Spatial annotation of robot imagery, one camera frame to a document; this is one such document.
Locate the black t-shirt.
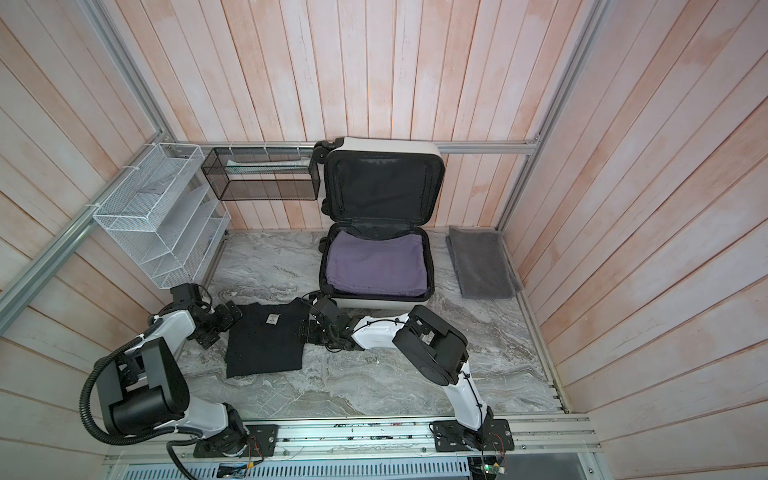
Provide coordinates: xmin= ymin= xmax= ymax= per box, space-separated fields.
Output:
xmin=225 ymin=298 xmax=309 ymax=378

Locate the grey folded towel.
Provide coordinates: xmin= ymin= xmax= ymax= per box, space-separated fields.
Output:
xmin=446 ymin=227 xmax=520 ymax=300

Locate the green circuit board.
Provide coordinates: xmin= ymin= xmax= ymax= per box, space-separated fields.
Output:
xmin=470 ymin=457 xmax=506 ymax=479

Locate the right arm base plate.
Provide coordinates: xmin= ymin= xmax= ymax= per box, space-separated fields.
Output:
xmin=429 ymin=417 xmax=515 ymax=453

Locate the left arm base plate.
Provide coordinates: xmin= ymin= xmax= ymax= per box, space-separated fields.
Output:
xmin=193 ymin=424 xmax=279 ymax=458

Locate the purple towel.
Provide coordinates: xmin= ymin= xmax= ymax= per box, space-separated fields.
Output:
xmin=325 ymin=231 xmax=429 ymax=297

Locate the aluminium front rail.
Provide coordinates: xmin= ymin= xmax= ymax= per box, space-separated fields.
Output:
xmin=104 ymin=413 xmax=601 ymax=466

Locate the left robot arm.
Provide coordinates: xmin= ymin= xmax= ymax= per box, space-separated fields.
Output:
xmin=79 ymin=283 xmax=249 ymax=457

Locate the white wire mesh rack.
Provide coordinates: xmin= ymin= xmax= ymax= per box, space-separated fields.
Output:
xmin=94 ymin=143 xmax=231 ymax=290

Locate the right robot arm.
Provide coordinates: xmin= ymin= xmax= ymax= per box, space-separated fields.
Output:
xmin=305 ymin=296 xmax=500 ymax=452

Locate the white and black suitcase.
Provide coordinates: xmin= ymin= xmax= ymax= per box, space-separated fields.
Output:
xmin=312 ymin=137 xmax=445 ymax=309

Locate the black mesh wall basket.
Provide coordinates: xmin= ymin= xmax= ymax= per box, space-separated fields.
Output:
xmin=202 ymin=146 xmax=321 ymax=201

